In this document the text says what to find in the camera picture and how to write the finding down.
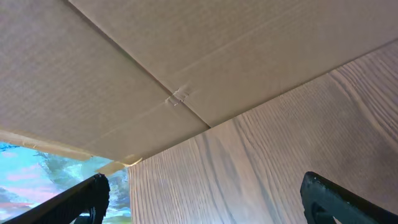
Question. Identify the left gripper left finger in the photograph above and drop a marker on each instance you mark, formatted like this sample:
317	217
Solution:
86	202

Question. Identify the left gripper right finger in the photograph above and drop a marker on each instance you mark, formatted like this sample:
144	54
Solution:
326	202

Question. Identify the brown cardboard sheet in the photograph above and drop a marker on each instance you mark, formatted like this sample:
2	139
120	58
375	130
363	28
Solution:
127	79

